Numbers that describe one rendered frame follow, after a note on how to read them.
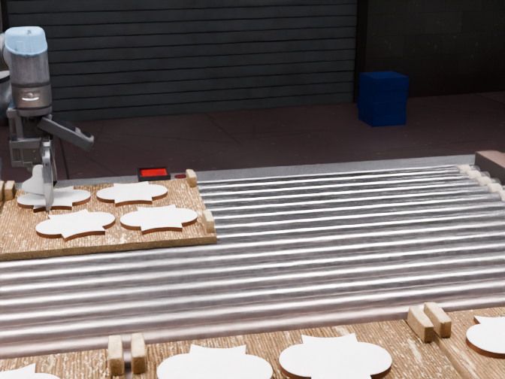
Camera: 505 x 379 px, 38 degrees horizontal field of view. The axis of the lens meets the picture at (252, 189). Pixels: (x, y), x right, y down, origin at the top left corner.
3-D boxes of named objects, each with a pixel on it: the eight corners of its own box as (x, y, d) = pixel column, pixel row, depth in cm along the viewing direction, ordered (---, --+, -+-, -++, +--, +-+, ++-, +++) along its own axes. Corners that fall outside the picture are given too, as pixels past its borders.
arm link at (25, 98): (51, 80, 149) (49, 88, 141) (53, 102, 150) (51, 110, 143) (13, 82, 148) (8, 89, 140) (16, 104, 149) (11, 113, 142)
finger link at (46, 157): (44, 188, 148) (42, 148, 150) (53, 187, 148) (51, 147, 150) (41, 181, 143) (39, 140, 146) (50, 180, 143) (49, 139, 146)
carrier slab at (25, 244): (9, 197, 161) (7, 190, 160) (193, 184, 168) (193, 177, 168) (-13, 262, 128) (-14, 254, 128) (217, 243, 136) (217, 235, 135)
